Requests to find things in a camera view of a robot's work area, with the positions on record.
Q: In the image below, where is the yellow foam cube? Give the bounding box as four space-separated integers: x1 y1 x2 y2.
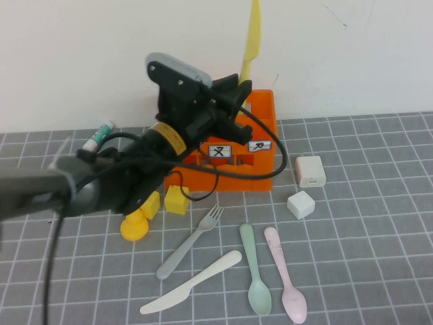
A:
164 184 191 215
139 191 162 219

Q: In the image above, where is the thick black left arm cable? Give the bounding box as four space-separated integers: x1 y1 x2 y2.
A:
42 106 288 325

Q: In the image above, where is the white plastic cube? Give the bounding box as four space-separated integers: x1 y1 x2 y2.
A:
287 190 317 220

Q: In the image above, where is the green plastic spoon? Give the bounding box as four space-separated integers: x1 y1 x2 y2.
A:
239 223 273 316

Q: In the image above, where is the paper label knife character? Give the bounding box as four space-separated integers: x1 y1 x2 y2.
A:
248 139 273 152

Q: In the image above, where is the white zip tie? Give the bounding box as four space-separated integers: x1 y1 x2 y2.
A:
47 137 74 201

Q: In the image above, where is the white USB wall charger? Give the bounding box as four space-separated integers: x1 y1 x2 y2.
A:
294 154 327 189

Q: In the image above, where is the yellow rubber duck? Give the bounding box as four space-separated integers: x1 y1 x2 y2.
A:
120 208 150 242

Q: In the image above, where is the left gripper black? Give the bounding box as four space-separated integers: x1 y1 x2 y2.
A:
156 72 254 145

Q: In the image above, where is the cream white plastic knife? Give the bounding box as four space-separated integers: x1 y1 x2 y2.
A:
139 249 244 315

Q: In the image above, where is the pink plastic spoon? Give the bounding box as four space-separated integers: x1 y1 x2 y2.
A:
263 226 308 324

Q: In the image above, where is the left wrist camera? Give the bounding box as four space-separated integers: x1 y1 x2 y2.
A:
144 52 213 91

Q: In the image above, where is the grey plastic fork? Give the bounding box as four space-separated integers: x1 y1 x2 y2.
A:
156 204 225 280

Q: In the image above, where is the paper label fork character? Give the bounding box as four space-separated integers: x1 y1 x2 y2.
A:
208 144 233 158

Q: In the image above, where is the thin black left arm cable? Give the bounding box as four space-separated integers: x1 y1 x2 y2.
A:
170 162 219 202

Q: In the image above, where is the orange plastic cutlery holder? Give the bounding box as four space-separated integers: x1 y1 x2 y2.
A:
164 89 280 192

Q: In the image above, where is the yellow plastic knife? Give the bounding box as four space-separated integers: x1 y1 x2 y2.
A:
238 0 263 85

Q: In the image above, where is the grey grid table mat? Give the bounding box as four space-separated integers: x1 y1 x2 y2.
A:
0 111 433 325

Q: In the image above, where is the white green glue stick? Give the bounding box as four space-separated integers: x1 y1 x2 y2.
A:
83 120 116 152

